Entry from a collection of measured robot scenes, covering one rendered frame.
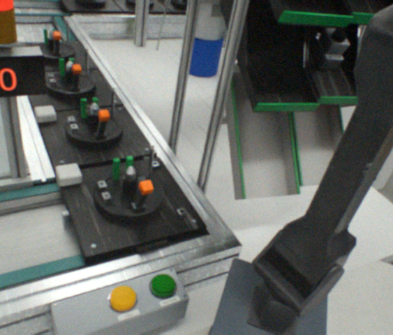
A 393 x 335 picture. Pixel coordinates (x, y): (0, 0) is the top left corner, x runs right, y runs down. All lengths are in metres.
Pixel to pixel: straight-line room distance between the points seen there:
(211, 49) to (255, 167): 0.84
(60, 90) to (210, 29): 0.68
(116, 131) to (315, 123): 0.47
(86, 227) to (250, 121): 0.40
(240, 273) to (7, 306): 0.35
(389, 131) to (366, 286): 0.62
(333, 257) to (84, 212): 0.48
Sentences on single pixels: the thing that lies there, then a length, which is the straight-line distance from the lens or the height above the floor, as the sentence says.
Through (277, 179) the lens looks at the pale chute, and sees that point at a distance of 0.88.
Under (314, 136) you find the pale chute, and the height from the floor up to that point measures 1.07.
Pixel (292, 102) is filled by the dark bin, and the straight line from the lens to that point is 0.79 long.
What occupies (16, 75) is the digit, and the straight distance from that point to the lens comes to 0.72.
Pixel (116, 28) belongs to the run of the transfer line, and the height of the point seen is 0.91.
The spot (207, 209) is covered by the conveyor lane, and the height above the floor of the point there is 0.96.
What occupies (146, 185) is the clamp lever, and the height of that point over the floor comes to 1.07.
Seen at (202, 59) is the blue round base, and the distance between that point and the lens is 1.62.
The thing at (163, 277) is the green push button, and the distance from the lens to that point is 0.69.
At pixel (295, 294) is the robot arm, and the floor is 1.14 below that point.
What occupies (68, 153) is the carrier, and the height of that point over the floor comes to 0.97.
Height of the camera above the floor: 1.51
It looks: 36 degrees down
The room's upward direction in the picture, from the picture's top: 11 degrees clockwise
